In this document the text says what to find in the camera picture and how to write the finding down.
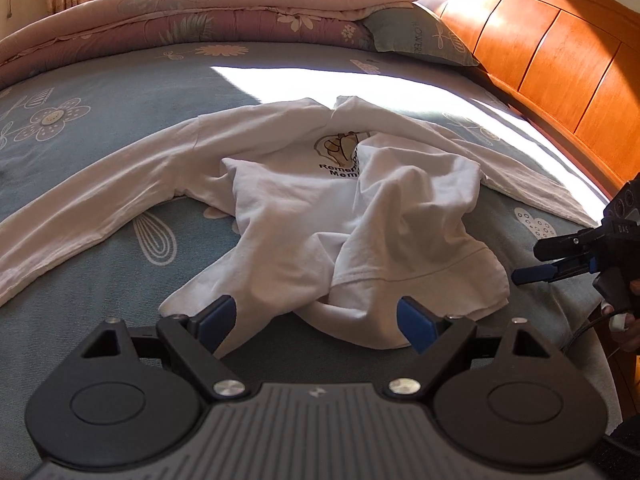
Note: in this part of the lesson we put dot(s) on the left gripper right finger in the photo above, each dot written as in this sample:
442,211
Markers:
458,359

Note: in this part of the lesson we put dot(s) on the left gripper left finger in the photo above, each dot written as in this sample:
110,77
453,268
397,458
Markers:
171,360

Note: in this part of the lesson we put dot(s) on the pink floral quilt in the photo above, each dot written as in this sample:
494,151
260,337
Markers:
107,27

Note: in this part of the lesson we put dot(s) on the orange wooden headboard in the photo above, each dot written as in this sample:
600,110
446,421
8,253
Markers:
571,66

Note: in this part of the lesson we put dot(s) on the grey floral bed sheet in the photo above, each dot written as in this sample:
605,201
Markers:
59,123

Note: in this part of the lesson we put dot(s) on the person's right hand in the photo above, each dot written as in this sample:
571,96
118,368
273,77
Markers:
624,328

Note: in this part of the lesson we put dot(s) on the white long-sleeve shirt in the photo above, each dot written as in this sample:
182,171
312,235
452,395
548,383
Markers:
341,212

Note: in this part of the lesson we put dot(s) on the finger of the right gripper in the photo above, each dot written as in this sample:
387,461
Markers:
590,241
555,271

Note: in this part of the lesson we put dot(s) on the grey-green flower pillow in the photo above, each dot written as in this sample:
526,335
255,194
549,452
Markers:
418,33

